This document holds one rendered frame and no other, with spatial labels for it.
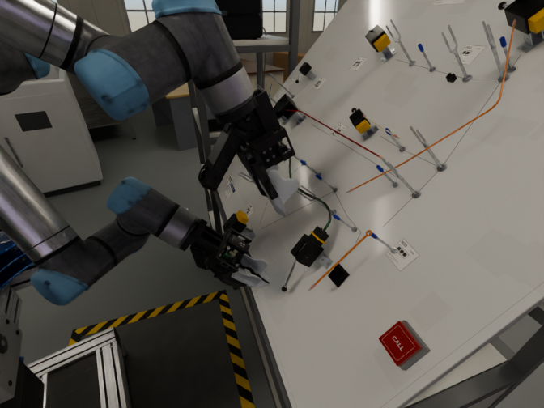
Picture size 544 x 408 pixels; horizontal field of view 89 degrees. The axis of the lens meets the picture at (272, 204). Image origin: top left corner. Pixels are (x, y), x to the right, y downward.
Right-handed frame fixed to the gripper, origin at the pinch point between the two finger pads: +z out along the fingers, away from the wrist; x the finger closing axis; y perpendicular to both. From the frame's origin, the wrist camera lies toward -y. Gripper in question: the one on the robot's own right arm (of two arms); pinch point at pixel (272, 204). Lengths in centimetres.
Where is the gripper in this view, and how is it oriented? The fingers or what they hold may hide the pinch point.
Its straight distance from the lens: 54.3
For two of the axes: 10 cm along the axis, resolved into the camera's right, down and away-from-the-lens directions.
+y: 8.4, -5.4, 1.1
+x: -3.9, -4.5, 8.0
